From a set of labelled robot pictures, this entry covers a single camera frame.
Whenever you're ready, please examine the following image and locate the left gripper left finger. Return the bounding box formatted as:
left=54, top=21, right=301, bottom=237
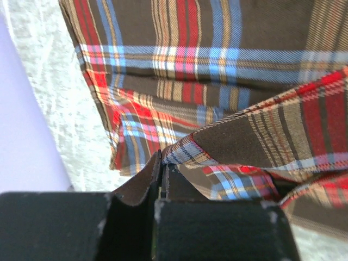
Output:
left=1, top=152, right=161, bottom=260

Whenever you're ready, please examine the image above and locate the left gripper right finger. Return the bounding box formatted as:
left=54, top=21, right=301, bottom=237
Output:
left=154, top=164, right=300, bottom=260

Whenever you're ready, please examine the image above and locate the plaid long sleeve shirt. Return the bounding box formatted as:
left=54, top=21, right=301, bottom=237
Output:
left=59, top=1, right=347, bottom=240

